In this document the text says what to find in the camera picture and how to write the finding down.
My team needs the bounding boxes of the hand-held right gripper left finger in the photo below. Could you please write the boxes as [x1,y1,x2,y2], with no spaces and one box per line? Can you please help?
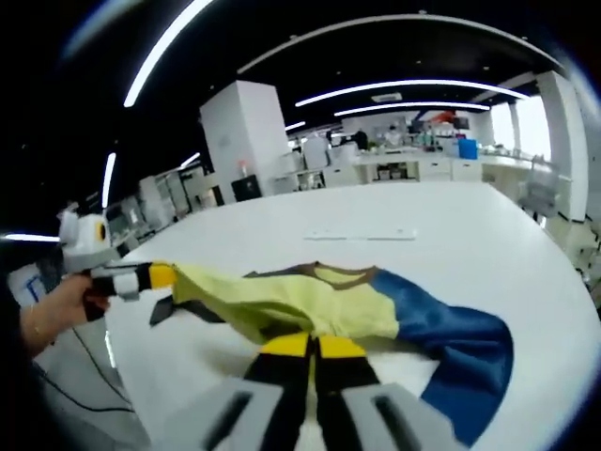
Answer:
[201,333,314,451]

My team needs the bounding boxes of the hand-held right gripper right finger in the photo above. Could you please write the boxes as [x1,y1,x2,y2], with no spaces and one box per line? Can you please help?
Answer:
[313,335,464,451]

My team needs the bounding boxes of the yellow blue black garment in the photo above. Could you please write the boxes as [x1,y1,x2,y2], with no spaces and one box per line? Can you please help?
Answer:
[148,260,516,447]

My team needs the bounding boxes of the person's left hand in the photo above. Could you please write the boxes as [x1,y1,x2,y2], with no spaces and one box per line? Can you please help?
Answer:
[39,274,112,331]

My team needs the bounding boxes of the metal shelving racks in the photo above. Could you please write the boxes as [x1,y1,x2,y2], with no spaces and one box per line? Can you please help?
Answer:
[107,168,224,245]

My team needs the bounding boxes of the black cabinet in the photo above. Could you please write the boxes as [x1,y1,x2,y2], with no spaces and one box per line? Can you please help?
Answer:
[231,174,262,202]

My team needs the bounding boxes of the white square pillar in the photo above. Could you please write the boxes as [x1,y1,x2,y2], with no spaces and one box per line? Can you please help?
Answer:
[199,79,287,203]

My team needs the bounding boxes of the straight ceiling light strip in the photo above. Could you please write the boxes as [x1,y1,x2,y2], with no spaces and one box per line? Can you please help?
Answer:
[122,0,217,108]

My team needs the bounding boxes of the long white counter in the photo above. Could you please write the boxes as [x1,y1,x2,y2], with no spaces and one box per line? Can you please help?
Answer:
[281,149,555,190]

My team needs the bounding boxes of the grey mesh office chair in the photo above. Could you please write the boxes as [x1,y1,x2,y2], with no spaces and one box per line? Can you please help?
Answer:
[518,166,560,222]

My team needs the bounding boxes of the long curved ceiling light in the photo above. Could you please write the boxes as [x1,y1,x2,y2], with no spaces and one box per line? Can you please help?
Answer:
[295,79,530,108]
[333,101,492,117]

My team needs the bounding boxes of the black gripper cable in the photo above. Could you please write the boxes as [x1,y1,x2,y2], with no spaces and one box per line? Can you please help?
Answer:
[35,323,137,414]

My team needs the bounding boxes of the red blue wall sign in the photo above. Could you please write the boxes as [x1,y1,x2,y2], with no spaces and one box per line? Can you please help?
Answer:
[422,110,459,127]

